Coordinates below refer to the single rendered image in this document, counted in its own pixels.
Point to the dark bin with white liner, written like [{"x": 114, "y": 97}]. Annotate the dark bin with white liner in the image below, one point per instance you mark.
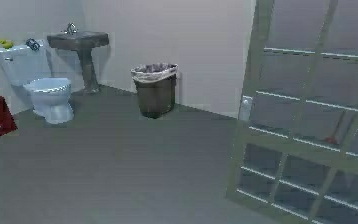
[{"x": 155, "y": 93}]

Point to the white toilet paper roll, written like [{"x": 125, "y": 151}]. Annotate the white toilet paper roll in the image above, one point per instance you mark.
[{"x": 245, "y": 108}]

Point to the grey-green glass shower door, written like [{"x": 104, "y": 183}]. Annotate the grey-green glass shower door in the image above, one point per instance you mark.
[{"x": 307, "y": 113}]

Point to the silver sink faucet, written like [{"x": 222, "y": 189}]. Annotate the silver sink faucet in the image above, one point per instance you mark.
[{"x": 70, "y": 28}]

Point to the red plunger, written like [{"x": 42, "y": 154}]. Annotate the red plunger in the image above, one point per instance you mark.
[{"x": 333, "y": 135}]

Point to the dark blue small object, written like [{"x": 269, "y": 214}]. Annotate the dark blue small object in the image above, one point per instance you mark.
[{"x": 32, "y": 44}]

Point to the yellow-green small object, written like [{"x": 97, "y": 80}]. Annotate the yellow-green small object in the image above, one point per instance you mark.
[{"x": 6, "y": 43}]

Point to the dark grey pedestal sink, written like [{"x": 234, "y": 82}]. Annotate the dark grey pedestal sink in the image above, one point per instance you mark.
[{"x": 80, "y": 41}]

